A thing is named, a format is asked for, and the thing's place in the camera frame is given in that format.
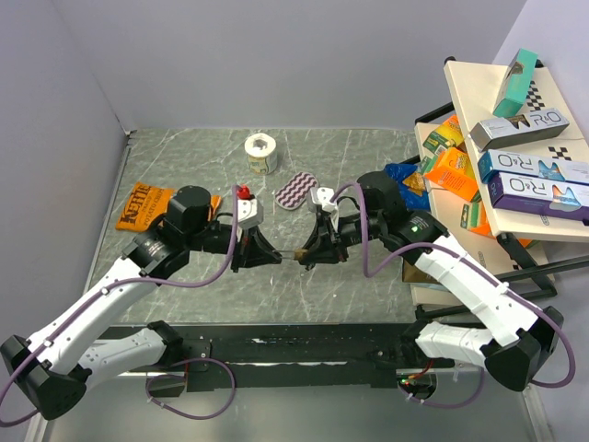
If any teal box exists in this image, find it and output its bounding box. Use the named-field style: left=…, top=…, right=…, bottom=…
left=492, top=48, right=537, bottom=118

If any orange snack box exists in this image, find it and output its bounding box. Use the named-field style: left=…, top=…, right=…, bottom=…
left=424, top=147, right=479, bottom=202

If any black shelf frame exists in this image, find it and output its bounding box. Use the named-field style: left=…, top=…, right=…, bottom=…
left=413, top=54, right=589, bottom=323

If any white tape roll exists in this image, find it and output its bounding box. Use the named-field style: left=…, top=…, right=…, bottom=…
left=244, top=133, right=278, bottom=175

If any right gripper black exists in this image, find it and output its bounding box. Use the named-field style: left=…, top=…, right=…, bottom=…
left=296, top=212, right=384, bottom=265

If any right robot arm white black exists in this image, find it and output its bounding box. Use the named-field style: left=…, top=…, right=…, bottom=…
left=298, top=171, right=566, bottom=391

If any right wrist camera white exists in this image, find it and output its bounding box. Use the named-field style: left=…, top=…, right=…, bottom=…
left=306, top=187, right=338, bottom=214

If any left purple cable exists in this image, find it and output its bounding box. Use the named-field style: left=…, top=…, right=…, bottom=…
left=0, top=185, right=237, bottom=425

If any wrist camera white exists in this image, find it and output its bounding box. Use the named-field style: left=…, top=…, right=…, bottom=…
left=306, top=187, right=338, bottom=214
left=236, top=185, right=264, bottom=230

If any purple cable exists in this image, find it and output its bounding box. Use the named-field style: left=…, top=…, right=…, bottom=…
left=0, top=185, right=237, bottom=425
left=330, top=181, right=576, bottom=410

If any purple R&O box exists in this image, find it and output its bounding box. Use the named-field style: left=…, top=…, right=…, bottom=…
left=487, top=172, right=588, bottom=226

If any blue R&O box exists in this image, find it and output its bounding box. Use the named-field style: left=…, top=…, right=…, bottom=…
left=478, top=150, right=588, bottom=184

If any orange potato chips bag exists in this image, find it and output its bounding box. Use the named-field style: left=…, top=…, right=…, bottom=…
left=114, top=180, right=223, bottom=233

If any yellow green box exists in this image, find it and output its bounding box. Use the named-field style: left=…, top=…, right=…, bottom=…
left=422, top=114, right=464, bottom=155

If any pink black zigzag sponge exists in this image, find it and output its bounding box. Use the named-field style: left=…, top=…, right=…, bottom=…
left=274, top=172, right=319, bottom=211

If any blue chips bag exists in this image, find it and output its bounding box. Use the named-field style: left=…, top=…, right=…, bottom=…
left=385, top=163, right=431, bottom=211

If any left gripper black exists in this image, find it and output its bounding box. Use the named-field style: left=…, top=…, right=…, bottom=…
left=187, top=222, right=283, bottom=273

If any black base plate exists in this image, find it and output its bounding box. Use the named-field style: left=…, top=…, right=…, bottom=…
left=96, top=323, right=456, bottom=398

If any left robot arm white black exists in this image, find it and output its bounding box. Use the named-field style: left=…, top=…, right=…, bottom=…
left=1, top=186, right=283, bottom=420

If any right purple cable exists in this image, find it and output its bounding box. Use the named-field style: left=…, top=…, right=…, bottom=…
left=330, top=181, right=576, bottom=410

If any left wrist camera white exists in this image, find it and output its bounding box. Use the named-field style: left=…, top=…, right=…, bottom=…
left=236, top=185, right=264, bottom=230

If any small brass padlock with keys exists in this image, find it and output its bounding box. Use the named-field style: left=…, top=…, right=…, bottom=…
left=277, top=249, right=316, bottom=271

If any green orange box lower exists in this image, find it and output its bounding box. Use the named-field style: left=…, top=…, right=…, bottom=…
left=460, top=202, right=494, bottom=238

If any silver R&O box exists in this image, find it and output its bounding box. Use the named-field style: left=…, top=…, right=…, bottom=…
left=468, top=108, right=570, bottom=152

